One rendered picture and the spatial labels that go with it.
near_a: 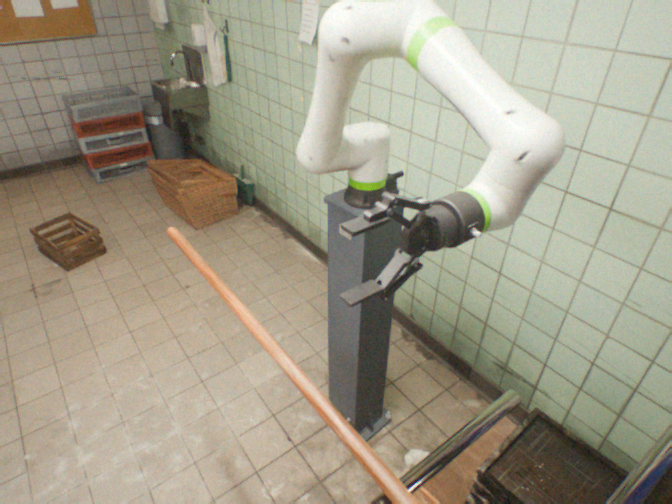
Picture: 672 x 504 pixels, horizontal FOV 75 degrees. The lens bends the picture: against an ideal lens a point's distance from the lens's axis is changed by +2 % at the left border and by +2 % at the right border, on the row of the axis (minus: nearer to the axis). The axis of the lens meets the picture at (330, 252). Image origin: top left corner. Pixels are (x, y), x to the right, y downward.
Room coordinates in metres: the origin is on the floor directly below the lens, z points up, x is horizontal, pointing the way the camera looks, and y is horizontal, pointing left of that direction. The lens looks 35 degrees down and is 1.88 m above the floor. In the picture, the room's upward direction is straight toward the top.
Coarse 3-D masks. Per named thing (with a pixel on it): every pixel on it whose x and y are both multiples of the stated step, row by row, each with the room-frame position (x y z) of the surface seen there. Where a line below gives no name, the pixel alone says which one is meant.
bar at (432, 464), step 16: (496, 400) 0.53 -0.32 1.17; (512, 400) 0.52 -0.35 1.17; (480, 416) 0.49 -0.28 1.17; (496, 416) 0.49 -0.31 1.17; (464, 432) 0.46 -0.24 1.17; (480, 432) 0.46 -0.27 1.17; (448, 448) 0.43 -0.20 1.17; (464, 448) 0.43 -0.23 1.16; (416, 464) 0.40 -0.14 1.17; (432, 464) 0.40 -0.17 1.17; (400, 480) 0.37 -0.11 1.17; (416, 480) 0.37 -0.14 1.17; (384, 496) 0.35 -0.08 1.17
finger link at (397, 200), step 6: (384, 192) 0.59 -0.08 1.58; (390, 198) 0.57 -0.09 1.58; (396, 198) 0.57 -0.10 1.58; (402, 198) 0.58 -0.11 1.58; (408, 198) 0.60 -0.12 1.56; (414, 198) 0.63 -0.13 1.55; (420, 198) 0.63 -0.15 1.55; (396, 204) 0.57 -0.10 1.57; (402, 204) 0.58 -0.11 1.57; (408, 204) 0.59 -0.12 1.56; (414, 204) 0.59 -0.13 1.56; (420, 204) 0.60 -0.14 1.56; (426, 204) 0.61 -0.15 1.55; (432, 204) 0.62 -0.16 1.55; (420, 210) 0.60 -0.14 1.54
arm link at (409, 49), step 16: (400, 0) 1.07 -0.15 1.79; (416, 0) 1.07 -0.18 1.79; (400, 16) 1.03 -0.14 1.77; (416, 16) 1.03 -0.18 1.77; (432, 16) 1.01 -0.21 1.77; (448, 16) 1.02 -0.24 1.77; (416, 32) 1.00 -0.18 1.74; (432, 32) 0.97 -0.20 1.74; (400, 48) 1.03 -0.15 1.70; (416, 48) 0.98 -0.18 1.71; (416, 64) 0.98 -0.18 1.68
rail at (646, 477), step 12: (660, 444) 0.28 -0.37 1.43; (648, 456) 0.27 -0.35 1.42; (660, 456) 0.27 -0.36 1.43; (648, 468) 0.25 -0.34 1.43; (660, 468) 0.25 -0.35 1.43; (636, 480) 0.24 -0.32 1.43; (648, 480) 0.24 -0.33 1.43; (660, 480) 0.24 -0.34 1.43; (624, 492) 0.23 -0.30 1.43; (636, 492) 0.23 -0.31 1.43; (648, 492) 0.23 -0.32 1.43
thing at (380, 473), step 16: (176, 240) 1.05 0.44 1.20; (192, 256) 0.96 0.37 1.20; (208, 272) 0.89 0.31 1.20; (224, 288) 0.82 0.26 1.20; (240, 304) 0.76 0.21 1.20; (256, 320) 0.71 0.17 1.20; (256, 336) 0.67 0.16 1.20; (272, 336) 0.66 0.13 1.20; (272, 352) 0.62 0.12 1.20; (288, 368) 0.57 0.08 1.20; (304, 384) 0.53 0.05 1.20; (320, 400) 0.50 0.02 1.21; (336, 416) 0.47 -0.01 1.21; (336, 432) 0.44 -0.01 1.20; (352, 432) 0.43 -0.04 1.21; (352, 448) 0.41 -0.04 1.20; (368, 448) 0.41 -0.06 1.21; (368, 464) 0.38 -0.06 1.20; (384, 464) 0.38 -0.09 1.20; (384, 480) 0.35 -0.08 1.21; (400, 496) 0.33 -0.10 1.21
